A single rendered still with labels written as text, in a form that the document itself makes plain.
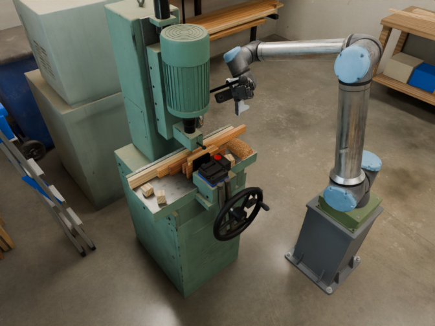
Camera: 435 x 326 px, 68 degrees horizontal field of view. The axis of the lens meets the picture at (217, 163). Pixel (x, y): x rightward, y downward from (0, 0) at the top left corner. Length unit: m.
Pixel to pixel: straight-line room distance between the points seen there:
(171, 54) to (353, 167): 0.87
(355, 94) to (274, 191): 1.51
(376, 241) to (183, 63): 1.92
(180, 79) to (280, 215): 1.57
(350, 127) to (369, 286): 1.28
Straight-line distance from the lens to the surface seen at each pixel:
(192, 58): 1.18
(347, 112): 1.35
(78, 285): 2.33
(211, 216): 1.66
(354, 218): 1.78
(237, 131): 1.67
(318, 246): 2.07
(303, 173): 2.87
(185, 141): 1.45
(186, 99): 1.26
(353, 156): 1.46
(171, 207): 1.40
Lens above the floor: 1.94
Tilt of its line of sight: 43 degrees down
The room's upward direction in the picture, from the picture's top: 1 degrees clockwise
